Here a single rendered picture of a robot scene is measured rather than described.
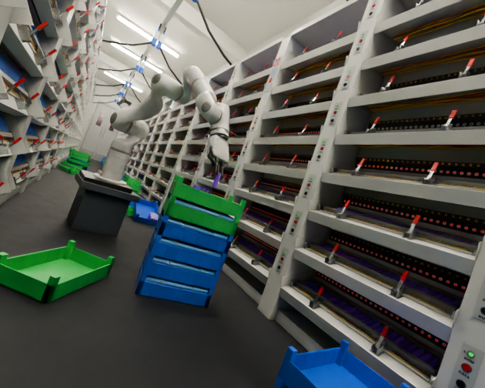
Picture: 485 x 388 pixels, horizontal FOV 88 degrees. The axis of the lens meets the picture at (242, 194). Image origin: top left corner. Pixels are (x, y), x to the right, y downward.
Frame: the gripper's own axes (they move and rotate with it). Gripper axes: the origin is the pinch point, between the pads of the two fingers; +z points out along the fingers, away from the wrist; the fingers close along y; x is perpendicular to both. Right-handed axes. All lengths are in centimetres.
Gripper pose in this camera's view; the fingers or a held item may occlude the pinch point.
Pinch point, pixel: (217, 171)
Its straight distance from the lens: 106.7
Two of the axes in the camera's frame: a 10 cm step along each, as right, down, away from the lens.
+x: 8.0, -1.7, -5.7
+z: -0.1, 9.6, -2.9
